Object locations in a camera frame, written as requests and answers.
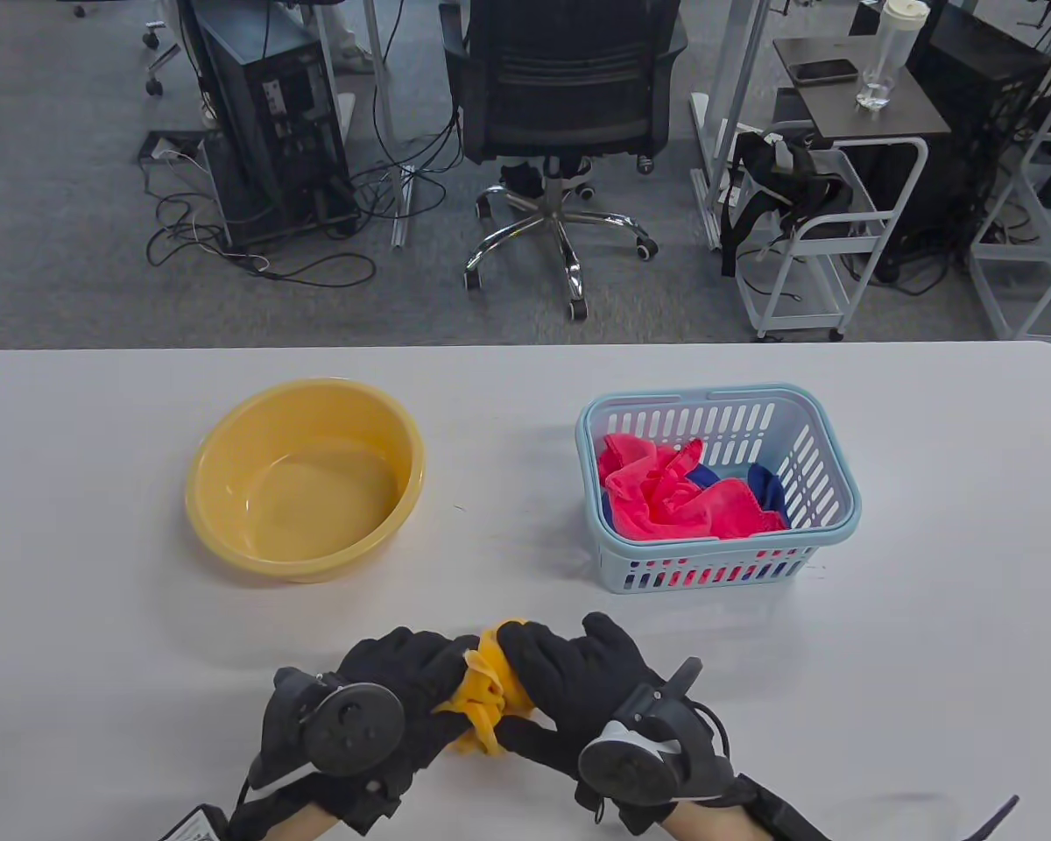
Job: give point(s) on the light blue plastic basket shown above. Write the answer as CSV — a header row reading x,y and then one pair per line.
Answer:
x,y
657,400

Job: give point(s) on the black smartphone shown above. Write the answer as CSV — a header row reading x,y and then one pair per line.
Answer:
x,y
823,70

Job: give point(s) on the black mesh office chair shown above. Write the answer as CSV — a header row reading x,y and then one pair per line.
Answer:
x,y
560,96

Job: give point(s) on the blue square towel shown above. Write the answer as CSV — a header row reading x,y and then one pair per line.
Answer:
x,y
766,491

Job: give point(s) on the white metal rack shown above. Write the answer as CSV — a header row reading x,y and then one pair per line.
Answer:
x,y
1016,250

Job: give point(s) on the orange square towel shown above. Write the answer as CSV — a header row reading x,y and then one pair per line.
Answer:
x,y
482,692

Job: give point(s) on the person's left forearm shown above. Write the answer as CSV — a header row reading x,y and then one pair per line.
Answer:
x,y
302,825

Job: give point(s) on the pink square towel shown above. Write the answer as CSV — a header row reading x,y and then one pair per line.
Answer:
x,y
666,499

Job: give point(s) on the white desk leg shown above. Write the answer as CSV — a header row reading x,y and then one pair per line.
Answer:
x,y
384,88
736,79

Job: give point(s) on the white side table dark top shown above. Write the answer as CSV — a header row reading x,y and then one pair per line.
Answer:
x,y
876,114

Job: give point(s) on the black wrist sensor band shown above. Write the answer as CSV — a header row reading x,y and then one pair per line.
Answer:
x,y
788,815
197,825

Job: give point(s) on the chrome chair base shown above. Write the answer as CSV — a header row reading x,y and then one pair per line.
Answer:
x,y
153,85

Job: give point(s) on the person's right forearm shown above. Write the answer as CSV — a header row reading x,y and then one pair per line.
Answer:
x,y
709,825

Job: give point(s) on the black computer tower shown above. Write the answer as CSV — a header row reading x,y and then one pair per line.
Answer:
x,y
263,114
972,79

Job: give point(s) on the person's right hand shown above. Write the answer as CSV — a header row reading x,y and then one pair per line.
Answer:
x,y
578,683

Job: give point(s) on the yellow plastic basin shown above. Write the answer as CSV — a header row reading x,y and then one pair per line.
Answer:
x,y
315,438

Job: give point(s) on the black floor socket box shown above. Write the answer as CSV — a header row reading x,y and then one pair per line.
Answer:
x,y
171,142

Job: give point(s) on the clear bottle white lid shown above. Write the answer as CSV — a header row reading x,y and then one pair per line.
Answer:
x,y
885,61

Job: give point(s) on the person's left hand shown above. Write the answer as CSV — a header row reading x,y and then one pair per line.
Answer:
x,y
403,674

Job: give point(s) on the grey white tracking controller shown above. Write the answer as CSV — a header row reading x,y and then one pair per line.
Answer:
x,y
350,727
639,762

